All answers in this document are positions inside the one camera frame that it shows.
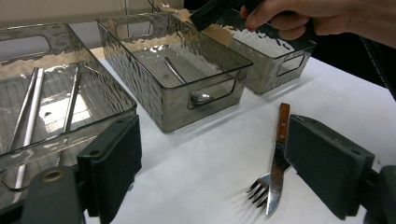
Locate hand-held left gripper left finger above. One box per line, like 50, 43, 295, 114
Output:
77, 114, 143, 224

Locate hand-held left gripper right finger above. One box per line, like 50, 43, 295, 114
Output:
284, 113, 376, 221

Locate light wooden spoon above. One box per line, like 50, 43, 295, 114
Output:
177, 8, 235, 49

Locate knife with wooden handle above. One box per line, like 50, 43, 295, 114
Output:
265, 102, 291, 217

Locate grey translucent plastic bin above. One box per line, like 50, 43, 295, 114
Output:
0, 22, 138, 203
95, 12, 254, 133
218, 18, 318, 96

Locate metal chopstick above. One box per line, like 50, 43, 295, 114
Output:
55, 65, 82, 166
7, 66, 39, 153

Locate metal fork dark handle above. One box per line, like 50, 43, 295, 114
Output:
246, 164, 292, 209

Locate metal spoon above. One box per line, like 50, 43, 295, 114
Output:
163, 56, 215, 106

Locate metal chopsticks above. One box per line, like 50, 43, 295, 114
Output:
12, 67, 46, 195

